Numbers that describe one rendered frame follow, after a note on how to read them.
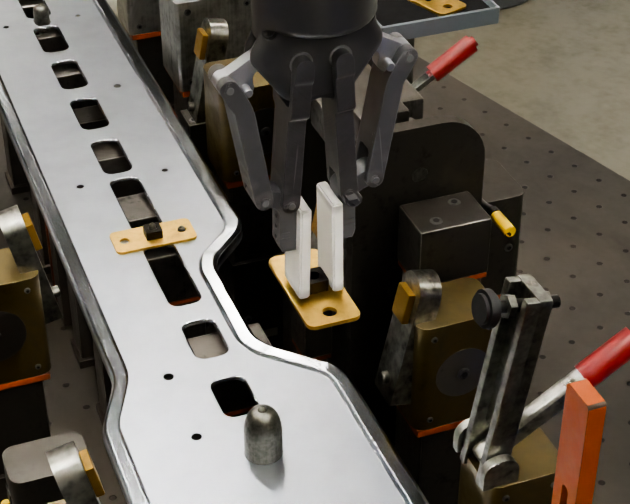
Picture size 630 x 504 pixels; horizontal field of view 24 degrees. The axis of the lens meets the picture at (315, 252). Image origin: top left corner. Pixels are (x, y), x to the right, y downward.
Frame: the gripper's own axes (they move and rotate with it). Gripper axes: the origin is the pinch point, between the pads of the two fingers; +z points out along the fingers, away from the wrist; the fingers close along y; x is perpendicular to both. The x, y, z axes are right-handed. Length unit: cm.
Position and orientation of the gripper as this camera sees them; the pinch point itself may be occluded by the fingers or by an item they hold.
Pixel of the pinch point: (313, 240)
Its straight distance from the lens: 96.2
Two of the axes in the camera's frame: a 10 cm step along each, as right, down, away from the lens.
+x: 3.6, 5.4, -7.6
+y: -9.3, 2.1, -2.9
